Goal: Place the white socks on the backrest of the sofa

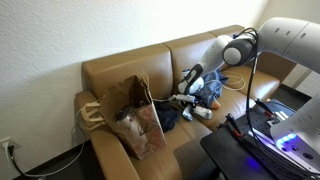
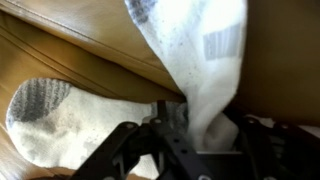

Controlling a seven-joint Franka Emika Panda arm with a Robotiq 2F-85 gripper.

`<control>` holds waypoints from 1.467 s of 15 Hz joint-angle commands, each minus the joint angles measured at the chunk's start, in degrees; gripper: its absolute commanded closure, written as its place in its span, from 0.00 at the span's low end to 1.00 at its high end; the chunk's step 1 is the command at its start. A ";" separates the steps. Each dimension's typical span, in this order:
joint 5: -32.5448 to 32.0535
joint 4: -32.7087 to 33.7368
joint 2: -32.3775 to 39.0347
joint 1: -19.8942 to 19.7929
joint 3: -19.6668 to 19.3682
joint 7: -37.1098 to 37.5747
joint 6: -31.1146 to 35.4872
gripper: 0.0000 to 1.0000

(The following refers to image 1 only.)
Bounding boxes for black power cable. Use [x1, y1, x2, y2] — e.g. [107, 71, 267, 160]
[7, 144, 43, 178]

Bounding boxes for beige fabric bag straps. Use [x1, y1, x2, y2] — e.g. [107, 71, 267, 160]
[79, 100, 107, 130]

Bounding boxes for small orange item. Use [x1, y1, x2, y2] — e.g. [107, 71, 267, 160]
[210, 99, 222, 110]

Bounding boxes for brown leather sofa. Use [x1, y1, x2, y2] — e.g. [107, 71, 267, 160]
[73, 24, 298, 180]

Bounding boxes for white charging cable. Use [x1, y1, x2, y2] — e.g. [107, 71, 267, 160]
[152, 70, 247, 103]

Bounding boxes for blue denim garment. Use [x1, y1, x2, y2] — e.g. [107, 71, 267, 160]
[195, 69, 230, 109]

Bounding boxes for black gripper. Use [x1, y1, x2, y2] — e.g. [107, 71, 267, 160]
[182, 99, 202, 113]

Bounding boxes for brown paper bag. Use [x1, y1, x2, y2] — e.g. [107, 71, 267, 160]
[99, 70, 168, 160]

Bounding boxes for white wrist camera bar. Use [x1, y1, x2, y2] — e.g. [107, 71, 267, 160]
[173, 93, 198, 104]

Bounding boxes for dark navy cloth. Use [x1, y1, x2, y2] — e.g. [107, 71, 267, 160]
[153, 100, 181, 133]

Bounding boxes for white robot base blue lights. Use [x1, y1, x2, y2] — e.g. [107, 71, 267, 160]
[269, 93, 320, 168]

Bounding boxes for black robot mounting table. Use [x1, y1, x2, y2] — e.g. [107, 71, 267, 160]
[199, 99, 320, 180]

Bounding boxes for black object inside bag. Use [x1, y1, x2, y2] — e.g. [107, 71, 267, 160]
[114, 104, 134, 123]

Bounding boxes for long white power cable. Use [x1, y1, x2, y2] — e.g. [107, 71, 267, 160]
[2, 108, 88, 178]

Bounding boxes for white wall heater unit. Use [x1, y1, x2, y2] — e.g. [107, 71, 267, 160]
[294, 63, 320, 98]

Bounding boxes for white sock grey toe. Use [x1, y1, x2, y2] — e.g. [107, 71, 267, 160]
[181, 104, 195, 122]

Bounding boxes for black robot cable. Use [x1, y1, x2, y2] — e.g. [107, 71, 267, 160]
[233, 27, 320, 178]

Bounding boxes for black red clamp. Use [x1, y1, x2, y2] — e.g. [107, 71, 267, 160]
[217, 112, 247, 139]
[254, 97, 278, 118]

